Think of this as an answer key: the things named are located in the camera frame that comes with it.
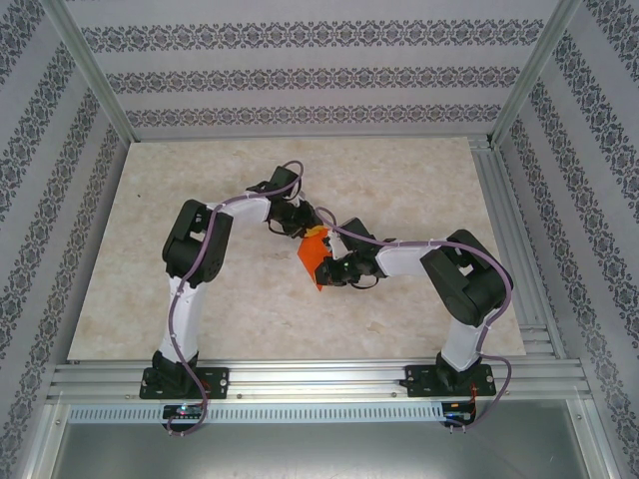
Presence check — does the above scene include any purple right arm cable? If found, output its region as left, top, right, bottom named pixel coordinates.
left=315, top=207, right=515, bottom=434

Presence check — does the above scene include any aluminium side rail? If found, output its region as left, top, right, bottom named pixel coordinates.
left=468, top=135, right=569, bottom=361

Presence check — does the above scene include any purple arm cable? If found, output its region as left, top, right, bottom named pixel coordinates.
left=315, top=207, right=515, bottom=434
left=167, top=159, right=307, bottom=438

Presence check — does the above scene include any orange paper sheet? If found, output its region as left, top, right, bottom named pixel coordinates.
left=296, top=228, right=333, bottom=292

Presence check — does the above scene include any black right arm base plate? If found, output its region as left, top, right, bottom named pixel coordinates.
left=403, top=363, right=498, bottom=399

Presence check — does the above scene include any slotted grey cable duct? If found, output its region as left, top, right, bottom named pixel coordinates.
left=67, top=402, right=448, bottom=424

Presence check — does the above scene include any long aluminium mounting rail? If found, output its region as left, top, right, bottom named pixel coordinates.
left=47, top=356, right=593, bottom=403

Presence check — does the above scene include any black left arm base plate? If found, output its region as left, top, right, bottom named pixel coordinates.
left=138, top=366, right=231, bottom=400

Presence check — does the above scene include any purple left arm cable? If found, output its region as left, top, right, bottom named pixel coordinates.
left=167, top=159, right=307, bottom=438

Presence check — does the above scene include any grey metal panel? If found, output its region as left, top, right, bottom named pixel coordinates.
left=49, top=423, right=610, bottom=479

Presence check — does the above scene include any aluminium frame post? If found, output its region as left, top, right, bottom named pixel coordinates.
left=486, top=0, right=585, bottom=149
left=44, top=0, right=139, bottom=146

